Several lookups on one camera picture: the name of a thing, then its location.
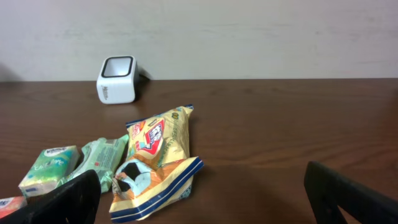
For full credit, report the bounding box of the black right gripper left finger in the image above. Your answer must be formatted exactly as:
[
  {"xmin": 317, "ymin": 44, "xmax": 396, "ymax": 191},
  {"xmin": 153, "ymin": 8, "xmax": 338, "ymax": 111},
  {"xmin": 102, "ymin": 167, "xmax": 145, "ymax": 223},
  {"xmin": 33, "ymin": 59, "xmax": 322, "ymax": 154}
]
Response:
[{"xmin": 1, "ymin": 170, "xmax": 101, "ymax": 224}]

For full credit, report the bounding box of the small green wipes pack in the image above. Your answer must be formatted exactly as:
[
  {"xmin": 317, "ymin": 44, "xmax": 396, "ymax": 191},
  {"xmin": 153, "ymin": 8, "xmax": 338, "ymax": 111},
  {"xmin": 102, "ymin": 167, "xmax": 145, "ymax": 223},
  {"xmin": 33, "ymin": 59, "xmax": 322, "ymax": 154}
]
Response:
[{"xmin": 18, "ymin": 146, "xmax": 80, "ymax": 198}]

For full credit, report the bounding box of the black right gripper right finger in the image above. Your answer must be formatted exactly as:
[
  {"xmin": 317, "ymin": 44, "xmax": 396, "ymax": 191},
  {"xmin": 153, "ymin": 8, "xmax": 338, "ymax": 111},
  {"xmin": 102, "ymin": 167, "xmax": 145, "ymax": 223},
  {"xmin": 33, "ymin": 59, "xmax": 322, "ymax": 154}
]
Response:
[{"xmin": 304, "ymin": 161, "xmax": 397, "ymax": 224}]

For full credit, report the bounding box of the green wet wipes pack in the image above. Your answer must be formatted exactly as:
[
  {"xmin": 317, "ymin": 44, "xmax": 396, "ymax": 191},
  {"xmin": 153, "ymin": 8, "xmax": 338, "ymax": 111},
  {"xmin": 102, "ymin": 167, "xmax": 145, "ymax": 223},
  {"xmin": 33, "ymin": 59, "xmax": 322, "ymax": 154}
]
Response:
[{"xmin": 57, "ymin": 134, "xmax": 129, "ymax": 194}]

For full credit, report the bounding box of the white barcode scanner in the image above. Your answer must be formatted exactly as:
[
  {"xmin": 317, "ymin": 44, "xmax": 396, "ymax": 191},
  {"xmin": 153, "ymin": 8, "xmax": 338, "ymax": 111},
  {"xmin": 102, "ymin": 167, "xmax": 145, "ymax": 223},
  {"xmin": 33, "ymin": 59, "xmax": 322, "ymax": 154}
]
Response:
[{"xmin": 96, "ymin": 55, "xmax": 150, "ymax": 105}]

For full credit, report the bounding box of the orange tissue pack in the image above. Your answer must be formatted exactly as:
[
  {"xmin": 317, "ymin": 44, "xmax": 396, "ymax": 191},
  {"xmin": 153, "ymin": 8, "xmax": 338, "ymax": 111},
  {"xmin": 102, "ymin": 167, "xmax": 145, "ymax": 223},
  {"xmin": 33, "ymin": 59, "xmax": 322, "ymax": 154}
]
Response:
[{"xmin": 0, "ymin": 196, "xmax": 27, "ymax": 218}]

